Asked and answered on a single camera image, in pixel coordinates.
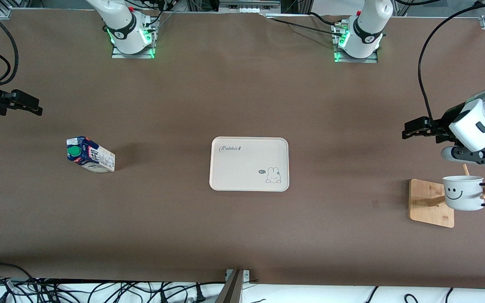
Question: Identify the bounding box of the white power strip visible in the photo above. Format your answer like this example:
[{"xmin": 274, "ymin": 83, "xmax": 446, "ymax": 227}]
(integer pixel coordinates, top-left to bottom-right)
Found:
[{"xmin": 219, "ymin": 0, "xmax": 281, "ymax": 14}]

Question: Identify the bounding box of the black cable with plug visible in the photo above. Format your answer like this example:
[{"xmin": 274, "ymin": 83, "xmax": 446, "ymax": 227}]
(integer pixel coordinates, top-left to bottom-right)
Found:
[{"xmin": 160, "ymin": 281, "xmax": 226, "ymax": 303}]

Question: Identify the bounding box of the blue white milk carton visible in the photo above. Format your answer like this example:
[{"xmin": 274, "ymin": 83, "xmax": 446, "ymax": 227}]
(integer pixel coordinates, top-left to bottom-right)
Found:
[{"xmin": 66, "ymin": 136, "xmax": 116, "ymax": 173}]

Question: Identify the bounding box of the thick black floor cable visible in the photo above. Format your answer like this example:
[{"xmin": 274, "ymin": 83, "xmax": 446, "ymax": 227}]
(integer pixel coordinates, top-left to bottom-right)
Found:
[{"xmin": 0, "ymin": 263, "xmax": 41, "ymax": 295}]

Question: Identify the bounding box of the black cable to arm base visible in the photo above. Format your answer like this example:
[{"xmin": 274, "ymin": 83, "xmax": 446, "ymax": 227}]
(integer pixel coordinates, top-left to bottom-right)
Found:
[
  {"xmin": 268, "ymin": 17, "xmax": 344, "ymax": 37},
  {"xmin": 308, "ymin": 12, "xmax": 346, "ymax": 28}
]

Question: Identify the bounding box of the aluminium camera post with bracket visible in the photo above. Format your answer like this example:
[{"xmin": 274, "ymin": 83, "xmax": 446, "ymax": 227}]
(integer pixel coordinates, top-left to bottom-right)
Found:
[{"xmin": 215, "ymin": 269, "xmax": 251, "ymax": 303}]

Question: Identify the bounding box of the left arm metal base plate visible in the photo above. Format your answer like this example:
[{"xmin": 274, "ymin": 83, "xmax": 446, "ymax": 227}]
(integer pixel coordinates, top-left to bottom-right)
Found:
[{"xmin": 334, "ymin": 23, "xmax": 378, "ymax": 64}]

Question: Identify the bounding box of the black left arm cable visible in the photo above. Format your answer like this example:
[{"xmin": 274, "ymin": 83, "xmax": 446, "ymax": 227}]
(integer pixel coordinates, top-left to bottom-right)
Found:
[{"xmin": 418, "ymin": 2, "xmax": 485, "ymax": 123}]

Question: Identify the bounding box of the bamboo cup hanging rack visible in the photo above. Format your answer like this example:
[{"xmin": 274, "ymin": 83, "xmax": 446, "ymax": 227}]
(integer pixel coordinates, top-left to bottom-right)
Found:
[{"xmin": 409, "ymin": 164, "xmax": 485, "ymax": 228}]

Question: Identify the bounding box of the white smiley mug black handle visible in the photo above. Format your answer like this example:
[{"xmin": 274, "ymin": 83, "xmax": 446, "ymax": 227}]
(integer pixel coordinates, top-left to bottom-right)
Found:
[{"xmin": 442, "ymin": 175, "xmax": 485, "ymax": 212}]

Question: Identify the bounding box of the cream rabbit print tray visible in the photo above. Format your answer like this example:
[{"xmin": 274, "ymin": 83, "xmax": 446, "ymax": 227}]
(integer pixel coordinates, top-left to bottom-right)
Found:
[{"xmin": 209, "ymin": 137, "xmax": 289, "ymax": 192}]

